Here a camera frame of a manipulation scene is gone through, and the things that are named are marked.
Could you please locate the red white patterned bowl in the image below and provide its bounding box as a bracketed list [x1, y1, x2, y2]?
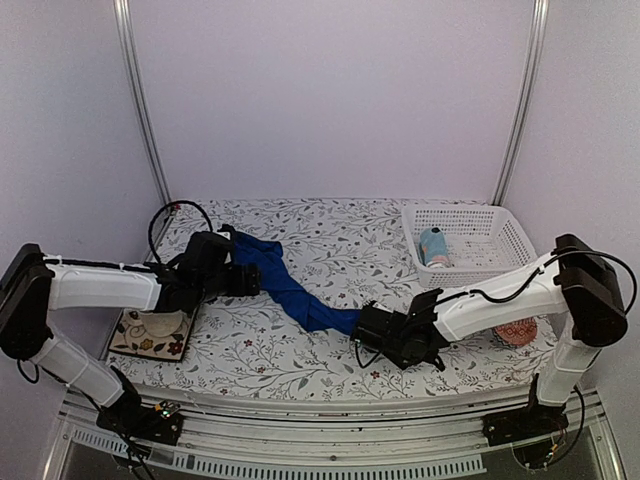
[493, 318, 538, 347]

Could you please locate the left black braided cable loop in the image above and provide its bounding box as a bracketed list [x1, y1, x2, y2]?
[147, 199, 216, 264]

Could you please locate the light blue orange dotted towel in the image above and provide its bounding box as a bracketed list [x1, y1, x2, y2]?
[419, 227, 450, 268]

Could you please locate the white plastic perforated basket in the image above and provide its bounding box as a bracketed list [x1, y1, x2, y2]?
[401, 204, 537, 290]

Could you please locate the floral square coaster tile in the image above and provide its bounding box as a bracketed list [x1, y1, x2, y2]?
[108, 309, 194, 363]

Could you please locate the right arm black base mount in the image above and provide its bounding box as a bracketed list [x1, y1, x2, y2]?
[482, 381, 569, 446]

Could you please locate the cream ribbed mug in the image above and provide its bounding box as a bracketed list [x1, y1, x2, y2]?
[141, 311, 184, 338]

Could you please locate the aluminium frame post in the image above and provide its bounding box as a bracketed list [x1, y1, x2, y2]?
[113, 0, 172, 204]
[491, 0, 550, 206]

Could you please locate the front aluminium rail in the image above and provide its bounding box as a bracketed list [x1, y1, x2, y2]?
[43, 386, 633, 479]

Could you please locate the left aluminium frame post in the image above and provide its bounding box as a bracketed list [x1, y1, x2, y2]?
[113, 0, 172, 204]

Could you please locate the dark blue towel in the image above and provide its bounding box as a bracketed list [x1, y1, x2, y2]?
[234, 232, 361, 336]

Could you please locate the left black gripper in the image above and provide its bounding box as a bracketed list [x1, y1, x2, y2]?
[196, 261, 262, 305]

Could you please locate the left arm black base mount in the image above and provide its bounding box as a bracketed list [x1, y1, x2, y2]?
[96, 367, 184, 446]

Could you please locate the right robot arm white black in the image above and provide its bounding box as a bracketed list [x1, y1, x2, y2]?
[351, 234, 634, 436]

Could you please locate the right aluminium frame post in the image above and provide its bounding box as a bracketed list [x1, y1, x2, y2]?
[491, 0, 550, 206]

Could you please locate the floral patterned tablecloth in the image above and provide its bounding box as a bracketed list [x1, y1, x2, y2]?
[107, 199, 556, 401]

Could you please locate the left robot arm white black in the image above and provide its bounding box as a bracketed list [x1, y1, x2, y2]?
[1, 228, 260, 434]

